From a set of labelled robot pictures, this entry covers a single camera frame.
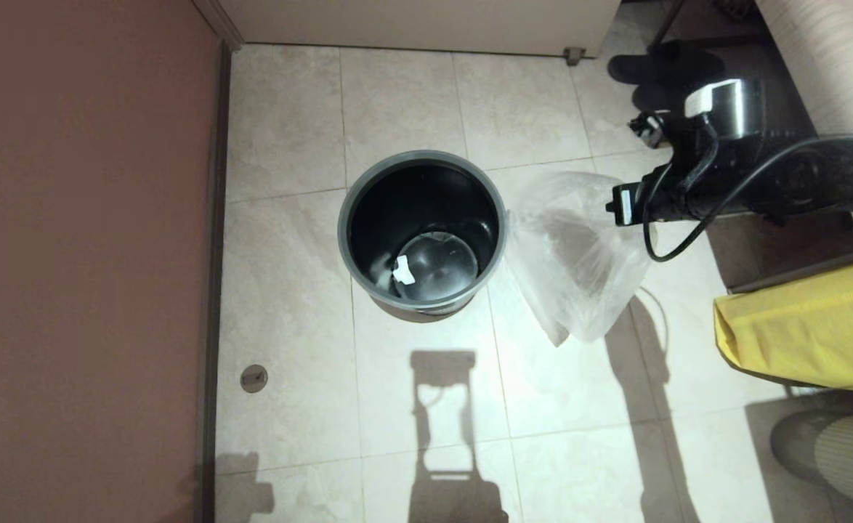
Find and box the clear plastic trash bag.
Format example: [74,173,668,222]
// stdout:
[503,171,652,347]

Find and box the yellow cloth bag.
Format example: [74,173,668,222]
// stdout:
[712,254,853,393]

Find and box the grey round trash bin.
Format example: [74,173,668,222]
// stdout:
[337,150,508,324]

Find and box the beige striped sofa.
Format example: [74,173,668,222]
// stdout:
[753,0,853,251]

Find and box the white door panel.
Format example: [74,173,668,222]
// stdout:
[216,0,622,59]

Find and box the grey ribbed round stool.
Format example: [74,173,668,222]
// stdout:
[769,410,853,513]

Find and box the smooth black right wrist cable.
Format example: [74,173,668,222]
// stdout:
[642,120,853,262]

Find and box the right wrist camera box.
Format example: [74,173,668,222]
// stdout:
[628,110,678,150]

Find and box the dark metal frame rail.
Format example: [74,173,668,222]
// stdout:
[728,247,853,295]

